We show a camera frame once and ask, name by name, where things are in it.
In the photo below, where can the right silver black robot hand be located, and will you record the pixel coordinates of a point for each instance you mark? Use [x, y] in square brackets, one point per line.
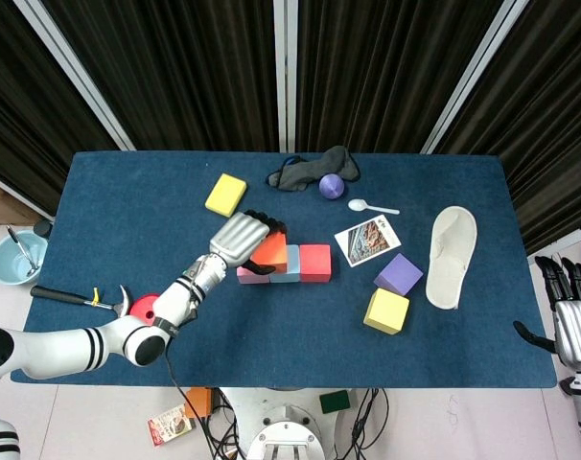
[575, 330]

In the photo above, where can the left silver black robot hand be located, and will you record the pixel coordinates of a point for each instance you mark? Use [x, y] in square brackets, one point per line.
[238, 235]

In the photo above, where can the orange foam cube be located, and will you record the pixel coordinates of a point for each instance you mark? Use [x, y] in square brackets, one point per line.
[273, 254]

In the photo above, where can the purple foam cube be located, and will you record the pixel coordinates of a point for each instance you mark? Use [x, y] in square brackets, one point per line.
[398, 275]

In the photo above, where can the yellow foam cube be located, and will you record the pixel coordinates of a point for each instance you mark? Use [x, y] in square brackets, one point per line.
[385, 311]

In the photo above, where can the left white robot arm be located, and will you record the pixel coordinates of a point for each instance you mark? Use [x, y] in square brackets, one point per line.
[55, 350]

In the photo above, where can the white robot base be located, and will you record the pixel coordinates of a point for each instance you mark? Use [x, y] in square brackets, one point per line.
[283, 431]

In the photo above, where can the yellow sponge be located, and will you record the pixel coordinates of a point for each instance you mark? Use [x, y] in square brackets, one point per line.
[225, 194]

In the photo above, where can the pink foam cube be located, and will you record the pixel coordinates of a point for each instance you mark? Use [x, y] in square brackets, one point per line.
[249, 278]

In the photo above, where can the grey-blue foam cube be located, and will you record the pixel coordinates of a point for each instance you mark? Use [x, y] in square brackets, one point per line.
[293, 266]

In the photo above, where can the red foam cube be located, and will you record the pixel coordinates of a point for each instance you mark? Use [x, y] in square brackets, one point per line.
[314, 261]

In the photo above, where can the dark grey cloth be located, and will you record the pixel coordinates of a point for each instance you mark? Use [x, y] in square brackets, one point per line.
[300, 175]

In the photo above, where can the purple ball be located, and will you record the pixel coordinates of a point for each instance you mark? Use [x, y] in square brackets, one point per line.
[331, 187]

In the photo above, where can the blue table cover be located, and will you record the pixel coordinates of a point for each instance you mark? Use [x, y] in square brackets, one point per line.
[271, 335]

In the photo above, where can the red disc with hole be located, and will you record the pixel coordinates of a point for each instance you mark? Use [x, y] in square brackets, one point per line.
[139, 306]

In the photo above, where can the white plastic spoon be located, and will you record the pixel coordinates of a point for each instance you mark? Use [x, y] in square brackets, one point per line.
[356, 205]

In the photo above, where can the printed picture card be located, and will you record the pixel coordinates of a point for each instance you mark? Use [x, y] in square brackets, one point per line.
[367, 239]

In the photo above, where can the white slipper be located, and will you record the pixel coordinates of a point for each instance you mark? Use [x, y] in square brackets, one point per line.
[451, 259]

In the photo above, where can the orange box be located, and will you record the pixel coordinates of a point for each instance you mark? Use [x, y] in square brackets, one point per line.
[197, 402]

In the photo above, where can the dark brown curtain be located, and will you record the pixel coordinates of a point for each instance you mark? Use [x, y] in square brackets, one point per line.
[175, 72]
[549, 120]
[377, 72]
[31, 96]

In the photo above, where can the dark green box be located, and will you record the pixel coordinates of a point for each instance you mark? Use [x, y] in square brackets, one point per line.
[334, 402]

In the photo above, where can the black round cap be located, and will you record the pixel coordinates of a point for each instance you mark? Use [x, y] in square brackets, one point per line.
[43, 229]

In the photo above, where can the printed paper packet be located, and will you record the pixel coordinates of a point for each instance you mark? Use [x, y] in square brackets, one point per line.
[168, 426]

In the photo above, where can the light blue bowl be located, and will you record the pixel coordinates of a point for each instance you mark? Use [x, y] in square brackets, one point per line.
[3, 268]

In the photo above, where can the white frame post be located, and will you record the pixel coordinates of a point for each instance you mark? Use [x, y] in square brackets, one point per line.
[477, 76]
[75, 72]
[285, 72]

